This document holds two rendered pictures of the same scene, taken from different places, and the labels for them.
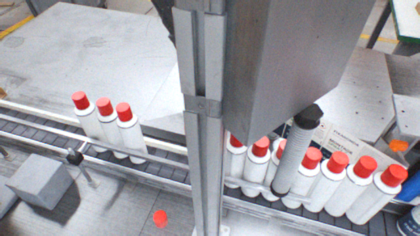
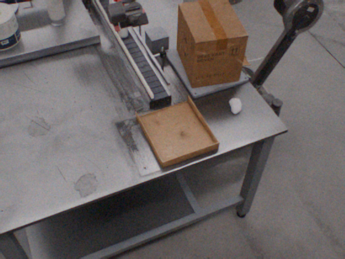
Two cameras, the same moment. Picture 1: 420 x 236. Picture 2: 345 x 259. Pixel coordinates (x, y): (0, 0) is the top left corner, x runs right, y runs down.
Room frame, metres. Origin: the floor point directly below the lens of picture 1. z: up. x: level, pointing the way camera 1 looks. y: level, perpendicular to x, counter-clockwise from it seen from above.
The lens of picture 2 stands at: (1.45, 1.76, 2.19)
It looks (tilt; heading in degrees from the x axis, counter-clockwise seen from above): 50 degrees down; 227
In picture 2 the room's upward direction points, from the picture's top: 2 degrees clockwise
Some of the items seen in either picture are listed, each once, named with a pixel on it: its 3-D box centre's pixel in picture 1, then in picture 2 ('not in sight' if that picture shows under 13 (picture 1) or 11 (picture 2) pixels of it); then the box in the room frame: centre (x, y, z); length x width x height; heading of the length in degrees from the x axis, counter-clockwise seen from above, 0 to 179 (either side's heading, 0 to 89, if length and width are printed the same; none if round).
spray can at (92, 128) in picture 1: (91, 122); (122, 18); (0.48, 0.32, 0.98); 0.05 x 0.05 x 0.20
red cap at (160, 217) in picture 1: (160, 218); not in sight; (0.27, 0.13, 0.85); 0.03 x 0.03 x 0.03
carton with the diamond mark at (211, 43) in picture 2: not in sight; (209, 42); (0.27, 0.74, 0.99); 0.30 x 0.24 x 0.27; 62
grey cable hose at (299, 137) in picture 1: (291, 157); not in sight; (0.23, -0.12, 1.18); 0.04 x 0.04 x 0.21
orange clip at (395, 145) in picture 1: (398, 146); not in sight; (0.32, -0.38, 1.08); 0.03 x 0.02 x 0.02; 73
